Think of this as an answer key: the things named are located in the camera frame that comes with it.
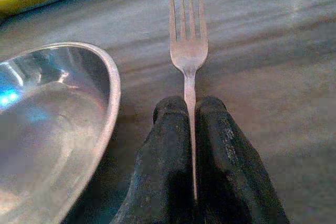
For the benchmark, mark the steel fork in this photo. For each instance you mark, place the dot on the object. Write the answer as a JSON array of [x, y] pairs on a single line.
[[189, 56]]

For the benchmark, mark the round steel plate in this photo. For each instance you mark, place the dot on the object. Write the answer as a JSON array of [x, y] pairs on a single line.
[[52, 129]]

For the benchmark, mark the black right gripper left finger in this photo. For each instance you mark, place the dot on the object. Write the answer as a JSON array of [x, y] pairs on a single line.
[[162, 155]]

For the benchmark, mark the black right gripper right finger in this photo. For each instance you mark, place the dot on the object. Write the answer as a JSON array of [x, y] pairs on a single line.
[[225, 161]]

